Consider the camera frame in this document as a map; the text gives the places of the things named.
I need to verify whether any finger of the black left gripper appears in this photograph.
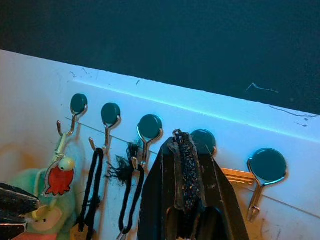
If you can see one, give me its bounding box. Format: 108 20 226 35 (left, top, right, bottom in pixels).
0 182 41 219
0 215 29 237

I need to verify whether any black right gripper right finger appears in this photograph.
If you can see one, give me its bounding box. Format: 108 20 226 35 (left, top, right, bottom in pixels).
180 135 251 240

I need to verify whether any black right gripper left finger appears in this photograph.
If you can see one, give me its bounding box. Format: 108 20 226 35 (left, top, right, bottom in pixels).
137 138 182 240

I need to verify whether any green plush toy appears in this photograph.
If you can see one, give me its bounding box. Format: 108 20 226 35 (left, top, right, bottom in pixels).
6 139 84 240

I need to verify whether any tan tag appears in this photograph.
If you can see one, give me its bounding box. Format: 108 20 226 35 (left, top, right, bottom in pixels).
69 222 97 240

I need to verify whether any white magnetic board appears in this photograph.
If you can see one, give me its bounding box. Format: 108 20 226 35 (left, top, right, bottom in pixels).
0 49 320 240

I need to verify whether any frayed black cord loop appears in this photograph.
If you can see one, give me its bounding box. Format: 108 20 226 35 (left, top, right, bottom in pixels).
105 141 146 240

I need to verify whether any red octopus charm keychain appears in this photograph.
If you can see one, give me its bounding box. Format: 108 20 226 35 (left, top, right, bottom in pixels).
42 132 77 199

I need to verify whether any teal magnet wire hook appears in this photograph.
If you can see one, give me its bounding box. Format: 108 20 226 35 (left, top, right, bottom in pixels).
129 114 165 169
189 128 217 157
55 93 89 139
245 147 289 222
88 102 122 155

